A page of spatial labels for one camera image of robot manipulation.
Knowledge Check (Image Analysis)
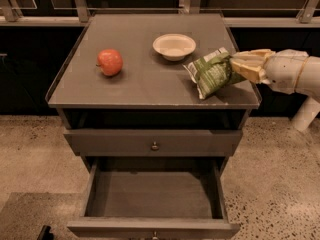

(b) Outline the metal window railing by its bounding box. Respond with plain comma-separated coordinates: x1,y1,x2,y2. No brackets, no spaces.
0,0,320,28

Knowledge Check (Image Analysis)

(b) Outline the open middle grey drawer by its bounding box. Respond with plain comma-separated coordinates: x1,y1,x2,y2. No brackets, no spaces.
67,158,240,240

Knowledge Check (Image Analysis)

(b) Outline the red apple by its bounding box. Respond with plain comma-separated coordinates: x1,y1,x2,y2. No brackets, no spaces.
97,49,123,77

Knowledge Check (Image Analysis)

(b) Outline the green jalapeno chip bag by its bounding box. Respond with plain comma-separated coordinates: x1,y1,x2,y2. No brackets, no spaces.
184,47,245,100

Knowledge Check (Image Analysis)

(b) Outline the top grey drawer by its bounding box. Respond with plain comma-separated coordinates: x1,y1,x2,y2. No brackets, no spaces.
64,129,242,157

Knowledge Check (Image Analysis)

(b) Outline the black object on floor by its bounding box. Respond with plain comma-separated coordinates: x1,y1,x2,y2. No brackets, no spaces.
37,225,54,240

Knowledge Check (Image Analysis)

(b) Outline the white paper bowl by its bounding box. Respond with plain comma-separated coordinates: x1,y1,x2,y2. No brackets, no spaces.
153,34,196,61

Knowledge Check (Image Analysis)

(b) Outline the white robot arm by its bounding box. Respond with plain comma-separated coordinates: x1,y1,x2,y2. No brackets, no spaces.
230,49,320,132

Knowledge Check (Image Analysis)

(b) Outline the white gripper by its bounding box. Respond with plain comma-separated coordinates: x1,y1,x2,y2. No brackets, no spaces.
231,49,309,94

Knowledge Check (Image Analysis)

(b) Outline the grey drawer cabinet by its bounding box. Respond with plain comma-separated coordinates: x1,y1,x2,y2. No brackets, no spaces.
44,13,262,240

